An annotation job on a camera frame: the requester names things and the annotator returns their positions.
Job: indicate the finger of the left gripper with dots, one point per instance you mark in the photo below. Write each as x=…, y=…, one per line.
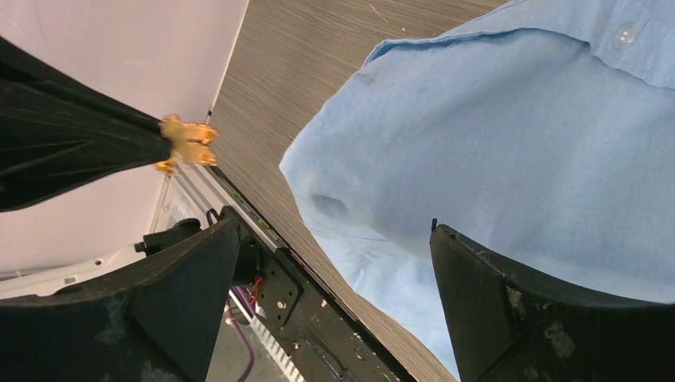
x=58, y=134

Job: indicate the orange brooch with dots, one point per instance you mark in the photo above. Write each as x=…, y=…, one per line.
x=189, y=142

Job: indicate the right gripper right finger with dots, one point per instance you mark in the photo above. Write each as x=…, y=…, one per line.
x=511, y=322

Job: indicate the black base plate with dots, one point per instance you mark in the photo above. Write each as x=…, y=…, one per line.
x=314, y=328

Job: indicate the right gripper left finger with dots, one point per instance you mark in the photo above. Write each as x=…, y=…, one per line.
x=155, y=320

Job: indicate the light blue shirt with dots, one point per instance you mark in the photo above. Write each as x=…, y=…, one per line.
x=543, y=130

